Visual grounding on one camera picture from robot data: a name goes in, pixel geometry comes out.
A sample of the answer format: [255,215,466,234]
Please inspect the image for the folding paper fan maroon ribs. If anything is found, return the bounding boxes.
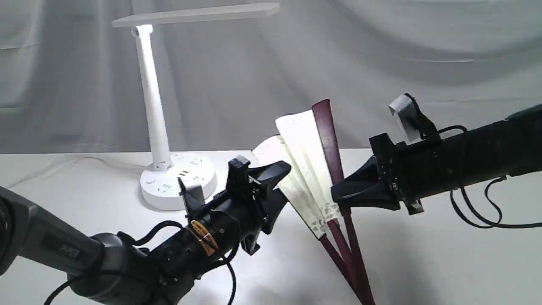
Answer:
[252,99,376,305]

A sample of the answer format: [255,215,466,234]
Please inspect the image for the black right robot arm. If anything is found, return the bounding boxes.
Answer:
[331,105,542,215]

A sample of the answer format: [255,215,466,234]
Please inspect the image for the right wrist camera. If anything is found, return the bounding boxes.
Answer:
[389,93,441,142]

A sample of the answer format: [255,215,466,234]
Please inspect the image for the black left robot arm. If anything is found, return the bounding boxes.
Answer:
[1,155,292,305]

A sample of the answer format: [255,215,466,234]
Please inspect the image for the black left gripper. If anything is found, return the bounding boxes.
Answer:
[178,156,292,256]

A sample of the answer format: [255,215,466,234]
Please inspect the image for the grey backdrop curtain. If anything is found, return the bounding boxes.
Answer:
[0,0,542,154]

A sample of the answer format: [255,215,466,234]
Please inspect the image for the white desk lamp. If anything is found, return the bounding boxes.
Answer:
[112,2,279,211]

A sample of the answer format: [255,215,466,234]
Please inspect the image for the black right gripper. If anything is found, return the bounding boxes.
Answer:
[331,133,428,216]

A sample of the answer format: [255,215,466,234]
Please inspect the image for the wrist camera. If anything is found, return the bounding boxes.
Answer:
[389,93,441,142]
[177,177,205,214]

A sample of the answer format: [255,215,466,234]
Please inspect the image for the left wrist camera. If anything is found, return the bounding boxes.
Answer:
[177,177,205,214]

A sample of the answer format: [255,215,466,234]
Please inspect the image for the white power cable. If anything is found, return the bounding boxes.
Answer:
[0,155,149,189]

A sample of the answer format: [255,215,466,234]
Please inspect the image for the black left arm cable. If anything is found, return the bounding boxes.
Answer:
[42,212,259,305]

